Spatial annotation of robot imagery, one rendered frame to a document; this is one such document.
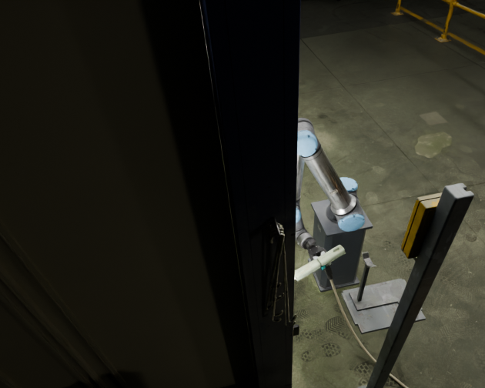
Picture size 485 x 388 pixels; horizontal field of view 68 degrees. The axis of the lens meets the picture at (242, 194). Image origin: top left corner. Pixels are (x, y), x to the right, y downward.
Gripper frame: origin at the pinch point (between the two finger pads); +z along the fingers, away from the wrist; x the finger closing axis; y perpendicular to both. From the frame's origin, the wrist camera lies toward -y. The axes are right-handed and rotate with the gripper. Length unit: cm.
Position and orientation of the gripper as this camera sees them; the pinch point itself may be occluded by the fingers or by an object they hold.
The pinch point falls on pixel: (326, 263)
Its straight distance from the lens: 207.9
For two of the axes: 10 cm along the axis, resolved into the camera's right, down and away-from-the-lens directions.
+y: 3.2, 7.0, 6.4
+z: 3.8, 5.3, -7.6
